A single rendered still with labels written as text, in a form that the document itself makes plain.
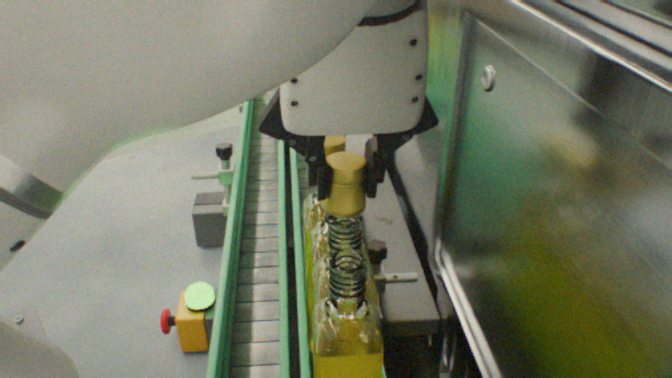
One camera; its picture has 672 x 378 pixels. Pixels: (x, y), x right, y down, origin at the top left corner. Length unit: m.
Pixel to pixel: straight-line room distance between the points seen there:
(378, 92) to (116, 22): 0.23
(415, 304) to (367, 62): 0.48
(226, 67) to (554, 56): 0.24
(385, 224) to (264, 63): 0.76
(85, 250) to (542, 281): 0.94
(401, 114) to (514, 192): 0.11
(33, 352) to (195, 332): 0.64
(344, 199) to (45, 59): 0.30
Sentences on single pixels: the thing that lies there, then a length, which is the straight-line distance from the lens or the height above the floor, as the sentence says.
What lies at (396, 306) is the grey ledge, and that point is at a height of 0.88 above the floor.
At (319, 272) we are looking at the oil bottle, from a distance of 0.49.
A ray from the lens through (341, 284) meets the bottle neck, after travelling 0.42.
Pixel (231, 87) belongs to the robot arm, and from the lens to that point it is 0.19.
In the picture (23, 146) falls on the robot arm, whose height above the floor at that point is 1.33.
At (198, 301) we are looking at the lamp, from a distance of 0.84.
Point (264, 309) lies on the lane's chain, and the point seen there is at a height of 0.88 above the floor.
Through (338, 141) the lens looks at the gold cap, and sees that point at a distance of 0.55.
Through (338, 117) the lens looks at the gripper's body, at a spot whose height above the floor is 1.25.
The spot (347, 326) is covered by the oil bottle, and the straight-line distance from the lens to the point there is 0.44.
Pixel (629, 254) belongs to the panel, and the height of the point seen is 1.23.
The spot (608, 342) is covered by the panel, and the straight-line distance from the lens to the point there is 0.34.
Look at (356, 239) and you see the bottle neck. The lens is 0.47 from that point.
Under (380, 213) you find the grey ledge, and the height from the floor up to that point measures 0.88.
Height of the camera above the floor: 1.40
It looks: 31 degrees down
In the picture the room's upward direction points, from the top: straight up
